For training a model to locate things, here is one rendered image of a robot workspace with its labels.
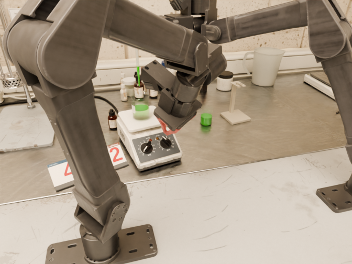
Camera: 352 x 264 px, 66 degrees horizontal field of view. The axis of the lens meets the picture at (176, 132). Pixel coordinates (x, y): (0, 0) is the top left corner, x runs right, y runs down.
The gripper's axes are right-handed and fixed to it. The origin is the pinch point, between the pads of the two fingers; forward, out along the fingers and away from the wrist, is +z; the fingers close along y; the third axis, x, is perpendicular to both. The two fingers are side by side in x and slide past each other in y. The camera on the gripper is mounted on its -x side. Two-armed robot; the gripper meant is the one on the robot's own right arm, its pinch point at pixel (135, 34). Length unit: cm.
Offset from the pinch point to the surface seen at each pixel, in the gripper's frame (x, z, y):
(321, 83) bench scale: 30, -86, -7
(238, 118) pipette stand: 31.7, -35.3, -0.5
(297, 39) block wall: 17, -96, -34
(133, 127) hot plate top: 23.3, 4.0, 3.3
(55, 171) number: 29.1, 25.4, 5.7
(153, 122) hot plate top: 23.4, -2.1, 3.2
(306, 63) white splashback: 28, -100, -29
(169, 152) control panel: 29.0, -3.3, 11.2
